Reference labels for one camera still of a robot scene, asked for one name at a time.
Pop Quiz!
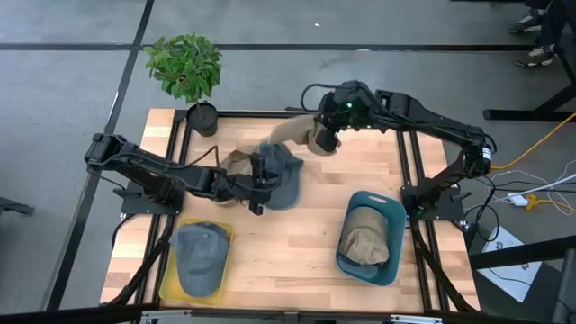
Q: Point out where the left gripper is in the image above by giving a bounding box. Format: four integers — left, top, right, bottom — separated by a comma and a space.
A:
213, 152, 274, 216

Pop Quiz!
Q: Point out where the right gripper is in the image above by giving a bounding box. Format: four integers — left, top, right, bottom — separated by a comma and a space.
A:
314, 80, 377, 154

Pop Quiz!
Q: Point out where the tan baseball cap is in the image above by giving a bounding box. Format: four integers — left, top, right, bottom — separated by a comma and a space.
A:
218, 148, 262, 206
337, 206, 391, 266
268, 114, 338, 158

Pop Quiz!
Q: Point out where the blue-grey baseball cap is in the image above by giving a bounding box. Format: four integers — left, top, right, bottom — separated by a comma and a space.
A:
169, 221, 232, 298
258, 141, 305, 212

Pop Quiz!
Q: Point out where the teal plastic bin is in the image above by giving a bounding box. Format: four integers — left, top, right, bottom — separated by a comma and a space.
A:
335, 190, 408, 287

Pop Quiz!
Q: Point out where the yellow plastic bin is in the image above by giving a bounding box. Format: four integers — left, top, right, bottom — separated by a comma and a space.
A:
157, 218, 235, 306

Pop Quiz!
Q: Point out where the potted green plant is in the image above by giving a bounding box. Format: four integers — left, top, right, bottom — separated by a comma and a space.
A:
142, 33, 223, 139

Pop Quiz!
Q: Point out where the black desk leg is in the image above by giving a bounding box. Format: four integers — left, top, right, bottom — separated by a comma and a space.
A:
483, 42, 576, 123

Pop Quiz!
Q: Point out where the person's shoe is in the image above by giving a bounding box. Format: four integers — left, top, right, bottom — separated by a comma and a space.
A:
516, 44, 555, 68
509, 11, 544, 35

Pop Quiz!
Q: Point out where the black rig beam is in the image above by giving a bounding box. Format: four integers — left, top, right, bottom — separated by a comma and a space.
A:
468, 235, 576, 271

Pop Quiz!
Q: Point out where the person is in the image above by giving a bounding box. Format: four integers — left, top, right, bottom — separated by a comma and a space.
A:
524, 0, 576, 50

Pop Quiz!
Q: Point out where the white paper sheet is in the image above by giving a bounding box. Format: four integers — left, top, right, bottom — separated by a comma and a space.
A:
476, 226, 544, 303

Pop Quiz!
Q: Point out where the black furniture foot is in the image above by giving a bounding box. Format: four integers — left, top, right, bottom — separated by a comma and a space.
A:
0, 196, 36, 217

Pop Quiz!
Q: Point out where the black horizontal rig bar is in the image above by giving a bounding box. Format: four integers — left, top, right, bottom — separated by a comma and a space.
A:
0, 301, 576, 324

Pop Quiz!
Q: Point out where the black aluminium table frame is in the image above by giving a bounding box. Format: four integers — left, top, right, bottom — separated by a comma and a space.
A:
101, 107, 481, 316

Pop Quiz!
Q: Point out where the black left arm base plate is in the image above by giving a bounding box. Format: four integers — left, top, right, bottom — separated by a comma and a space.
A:
114, 179, 185, 216

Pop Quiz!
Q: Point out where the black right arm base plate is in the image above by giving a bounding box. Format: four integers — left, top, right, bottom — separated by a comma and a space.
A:
401, 188, 465, 222

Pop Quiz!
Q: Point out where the silver bracket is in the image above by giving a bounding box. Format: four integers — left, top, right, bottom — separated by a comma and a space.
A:
390, 314, 445, 324
139, 309, 193, 323

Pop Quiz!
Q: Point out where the yellow plug with cord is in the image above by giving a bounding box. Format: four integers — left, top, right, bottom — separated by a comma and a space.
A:
524, 193, 576, 215

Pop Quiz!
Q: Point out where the yellow extension cord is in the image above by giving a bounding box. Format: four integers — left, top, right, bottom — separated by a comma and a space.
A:
490, 112, 576, 171

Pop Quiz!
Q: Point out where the white cable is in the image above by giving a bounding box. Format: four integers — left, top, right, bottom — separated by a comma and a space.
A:
516, 173, 576, 198

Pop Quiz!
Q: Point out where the black rig post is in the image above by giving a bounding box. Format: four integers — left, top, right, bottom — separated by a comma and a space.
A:
552, 249, 576, 324

